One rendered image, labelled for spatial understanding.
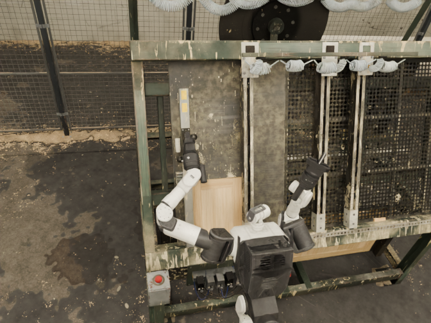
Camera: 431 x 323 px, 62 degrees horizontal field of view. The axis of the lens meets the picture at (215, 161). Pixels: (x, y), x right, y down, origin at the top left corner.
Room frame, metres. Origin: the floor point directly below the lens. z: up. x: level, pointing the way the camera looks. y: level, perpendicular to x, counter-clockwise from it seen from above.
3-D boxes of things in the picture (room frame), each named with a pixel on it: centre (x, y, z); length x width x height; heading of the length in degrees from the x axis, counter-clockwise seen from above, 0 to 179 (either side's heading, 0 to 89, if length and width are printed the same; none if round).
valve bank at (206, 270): (1.22, -0.17, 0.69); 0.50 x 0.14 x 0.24; 107
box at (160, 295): (1.02, 0.23, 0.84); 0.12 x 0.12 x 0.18; 17
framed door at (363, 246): (1.81, -0.98, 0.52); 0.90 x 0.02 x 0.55; 107
